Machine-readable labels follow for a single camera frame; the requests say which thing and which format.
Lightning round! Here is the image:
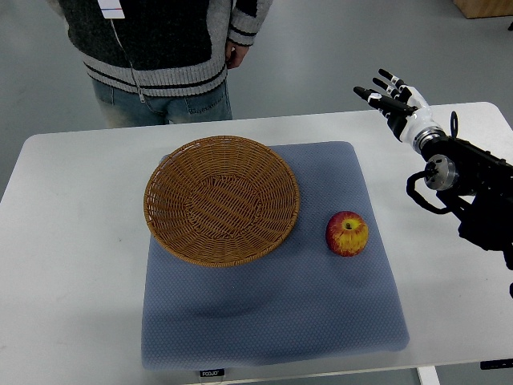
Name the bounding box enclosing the person's bare hand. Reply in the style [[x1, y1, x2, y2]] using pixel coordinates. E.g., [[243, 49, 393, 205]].
[[225, 40, 249, 70]]

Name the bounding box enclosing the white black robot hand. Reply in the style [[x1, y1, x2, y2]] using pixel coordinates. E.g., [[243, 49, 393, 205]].
[[353, 68, 445, 154]]

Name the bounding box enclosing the red yellow apple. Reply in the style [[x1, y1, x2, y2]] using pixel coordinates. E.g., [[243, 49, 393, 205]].
[[325, 211, 370, 257]]

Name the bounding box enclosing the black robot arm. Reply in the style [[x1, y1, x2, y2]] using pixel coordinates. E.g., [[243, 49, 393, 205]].
[[406, 112, 512, 269]]

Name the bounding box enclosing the brown wicker basket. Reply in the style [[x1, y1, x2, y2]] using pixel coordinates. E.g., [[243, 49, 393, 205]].
[[143, 136, 300, 268]]

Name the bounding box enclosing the person in grey sweater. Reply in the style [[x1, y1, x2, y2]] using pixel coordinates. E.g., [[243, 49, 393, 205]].
[[50, 1, 272, 128]]

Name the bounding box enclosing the wooden box corner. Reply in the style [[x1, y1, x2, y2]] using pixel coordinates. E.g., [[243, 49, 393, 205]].
[[453, 0, 512, 19]]

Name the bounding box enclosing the blue grey quilted mat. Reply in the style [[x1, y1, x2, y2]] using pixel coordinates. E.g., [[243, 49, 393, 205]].
[[142, 141, 409, 371]]

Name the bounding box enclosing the black table control label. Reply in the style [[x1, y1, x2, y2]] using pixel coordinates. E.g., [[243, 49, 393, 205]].
[[200, 369, 225, 378]]

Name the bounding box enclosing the black table bracket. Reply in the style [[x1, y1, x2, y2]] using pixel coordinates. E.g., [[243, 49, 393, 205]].
[[480, 359, 513, 371]]

